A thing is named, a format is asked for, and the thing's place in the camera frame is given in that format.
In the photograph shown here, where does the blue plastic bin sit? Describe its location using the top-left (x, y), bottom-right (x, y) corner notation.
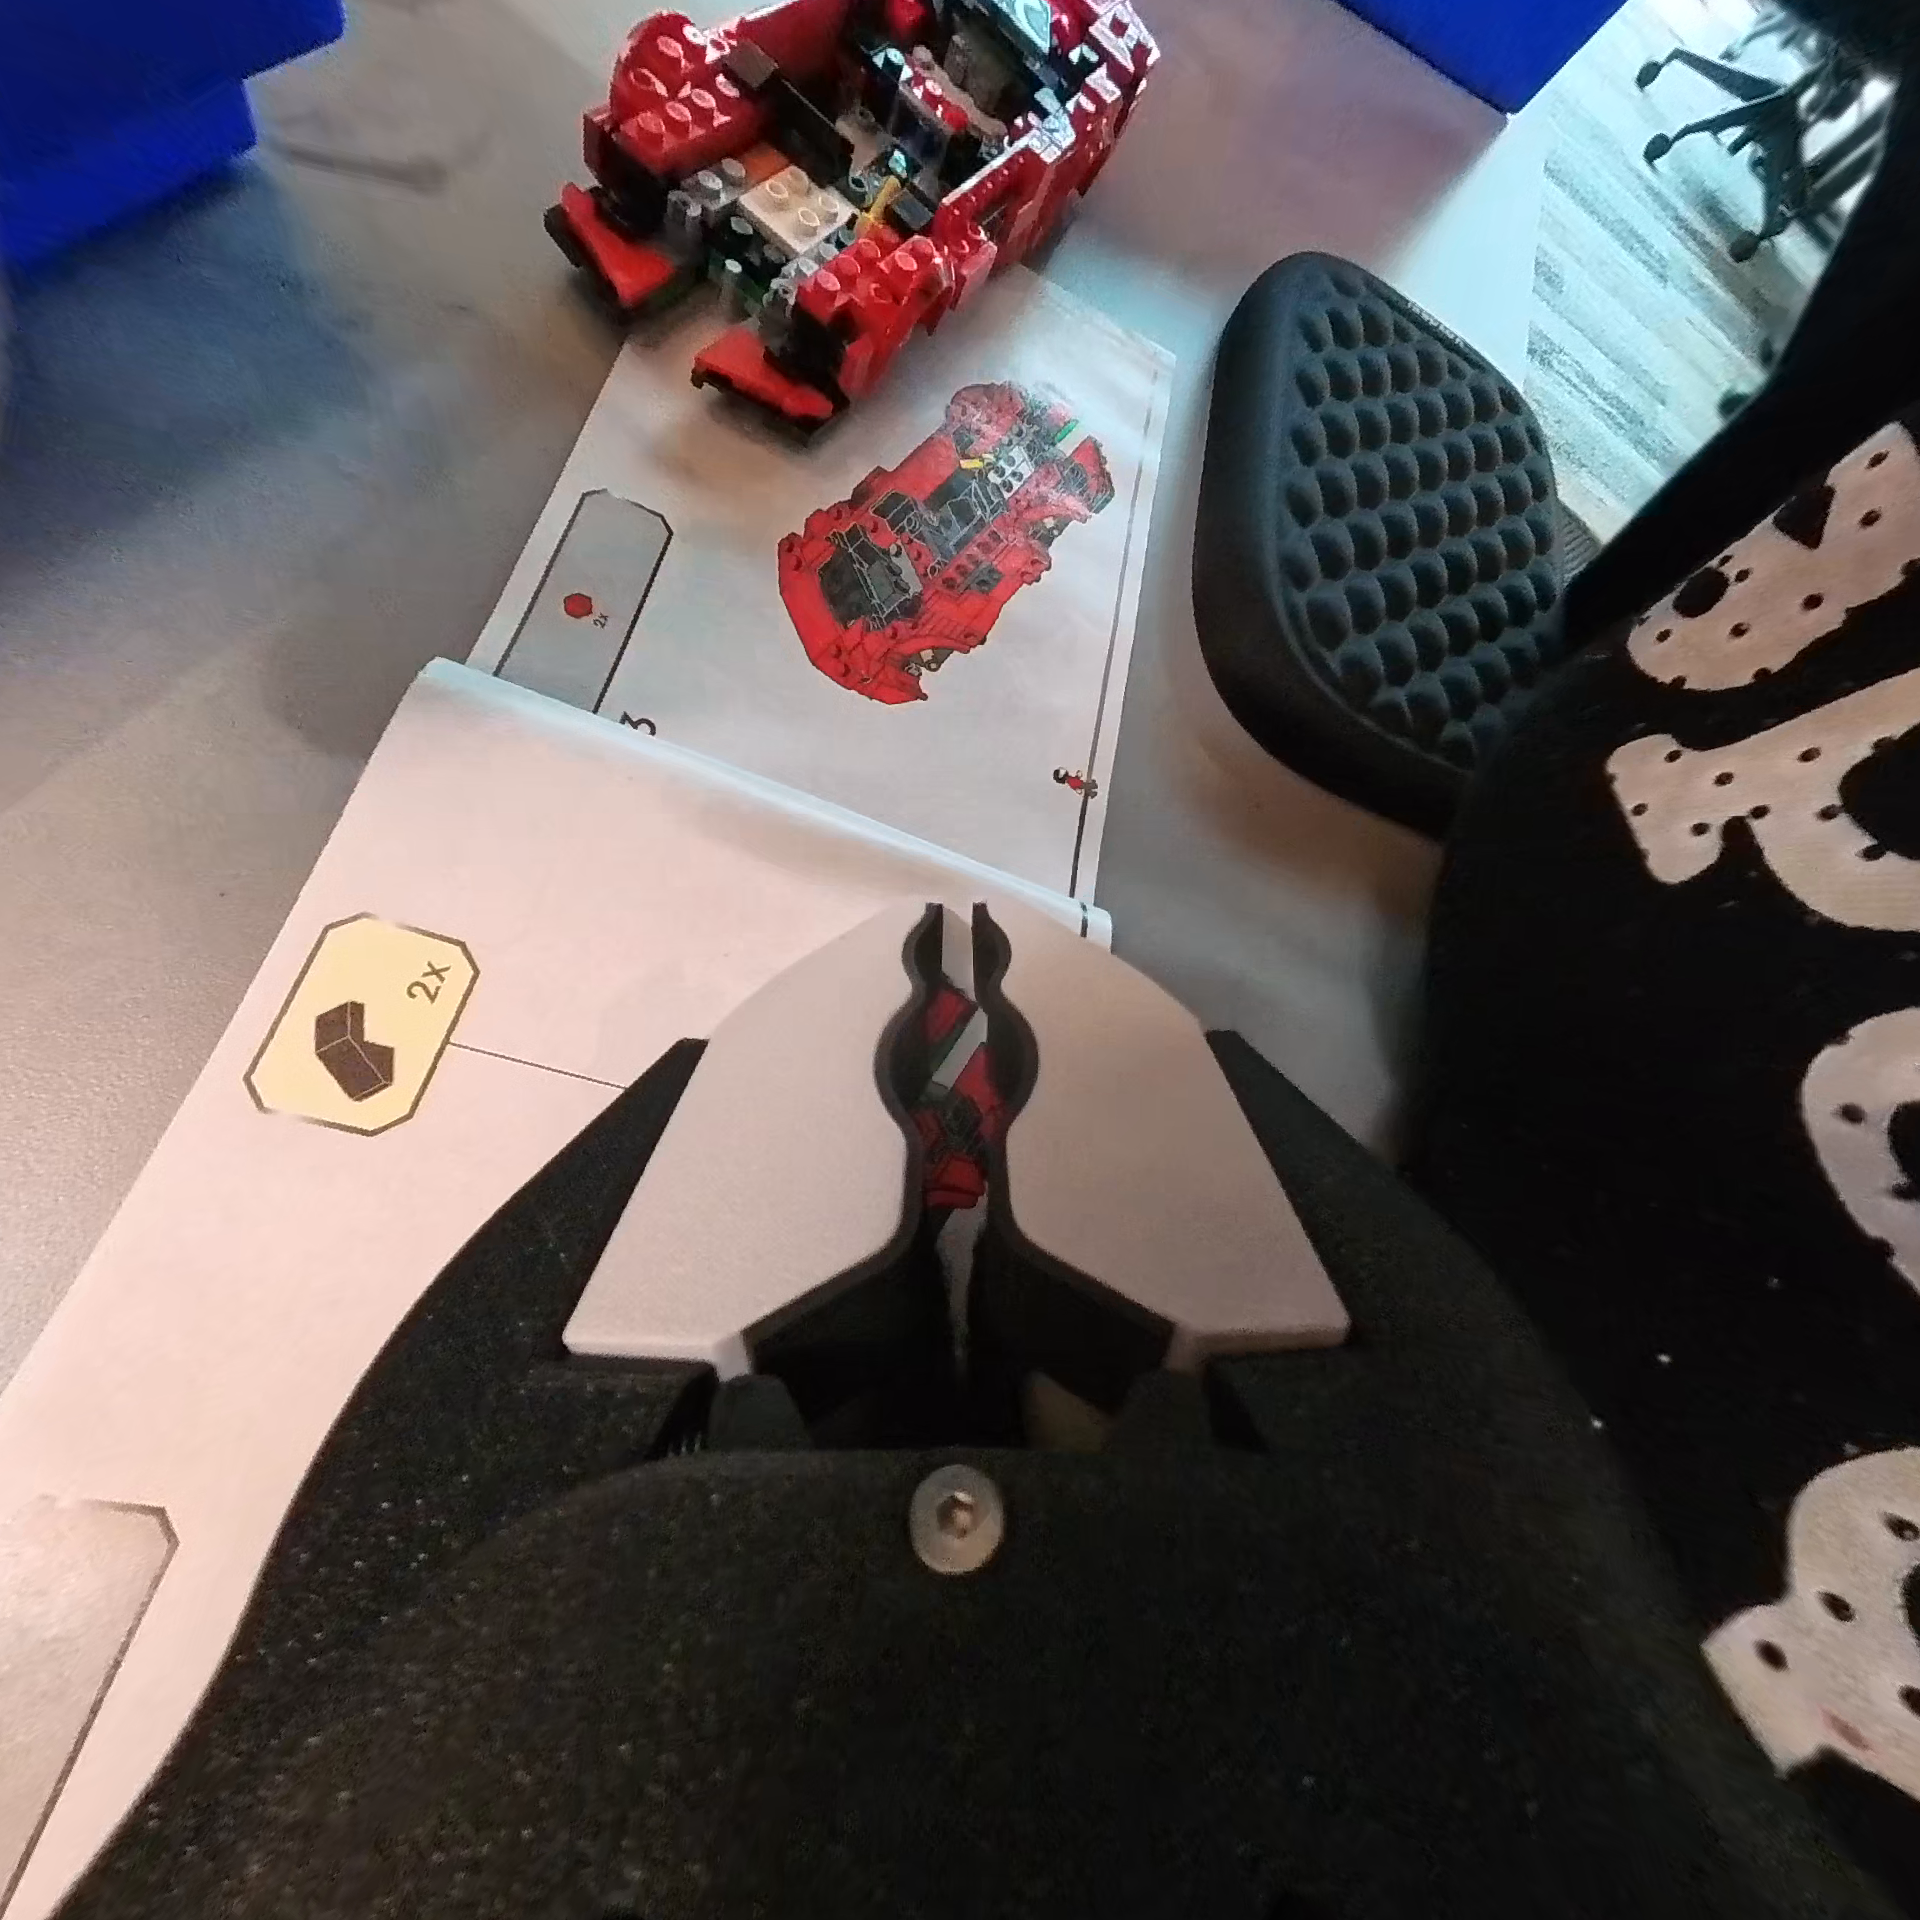
top-left (1329, 0), bottom-right (1635, 119)
top-left (0, 0), bottom-right (347, 270)

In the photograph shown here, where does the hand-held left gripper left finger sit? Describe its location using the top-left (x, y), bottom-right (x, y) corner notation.
top-left (563, 895), bottom-right (959, 1445)

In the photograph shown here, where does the black dimpled wrist rest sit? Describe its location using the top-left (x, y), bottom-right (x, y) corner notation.
top-left (1198, 248), bottom-right (1566, 835)

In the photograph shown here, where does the black office chair base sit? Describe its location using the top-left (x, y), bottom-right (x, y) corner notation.
top-left (1638, 40), bottom-right (1842, 170)
top-left (1724, 74), bottom-right (1897, 267)

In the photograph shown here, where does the white instruction booklet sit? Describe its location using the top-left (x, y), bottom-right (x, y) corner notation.
top-left (0, 267), bottom-right (1174, 1920)

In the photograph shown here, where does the red toy brick car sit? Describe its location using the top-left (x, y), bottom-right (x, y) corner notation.
top-left (547, 0), bottom-right (1164, 440)

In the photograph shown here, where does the person's black printed top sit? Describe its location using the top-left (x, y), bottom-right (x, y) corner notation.
top-left (1404, 0), bottom-right (1920, 1920)

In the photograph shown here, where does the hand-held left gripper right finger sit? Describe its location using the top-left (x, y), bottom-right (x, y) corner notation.
top-left (968, 895), bottom-right (1355, 1444)

